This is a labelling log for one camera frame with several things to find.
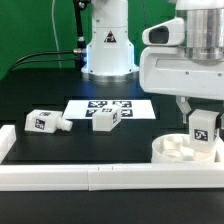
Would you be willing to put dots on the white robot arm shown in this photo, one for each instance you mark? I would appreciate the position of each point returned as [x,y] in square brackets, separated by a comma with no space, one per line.
[110,54]

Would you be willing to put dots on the white round stool seat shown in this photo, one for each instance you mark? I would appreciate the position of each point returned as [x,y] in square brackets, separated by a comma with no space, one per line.
[177,148]

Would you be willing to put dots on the white marker sheet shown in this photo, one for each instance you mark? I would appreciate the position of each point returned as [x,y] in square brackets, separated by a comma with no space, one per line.
[130,109]

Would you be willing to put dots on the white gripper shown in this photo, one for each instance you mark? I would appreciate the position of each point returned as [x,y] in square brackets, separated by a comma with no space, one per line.
[166,70]

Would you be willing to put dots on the white left fence rail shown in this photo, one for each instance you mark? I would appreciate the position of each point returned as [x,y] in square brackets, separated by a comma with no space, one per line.
[7,140]

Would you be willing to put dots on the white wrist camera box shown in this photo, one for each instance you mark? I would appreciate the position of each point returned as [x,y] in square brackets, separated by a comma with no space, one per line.
[169,33]

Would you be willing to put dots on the white fence rail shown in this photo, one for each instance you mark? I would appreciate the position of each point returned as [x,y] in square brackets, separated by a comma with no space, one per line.
[7,140]
[110,177]

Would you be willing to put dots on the white front fence rail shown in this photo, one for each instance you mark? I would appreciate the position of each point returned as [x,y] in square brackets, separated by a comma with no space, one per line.
[110,177]

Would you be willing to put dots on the black camera stand pole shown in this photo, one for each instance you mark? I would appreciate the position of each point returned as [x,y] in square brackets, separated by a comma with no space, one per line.
[78,6]

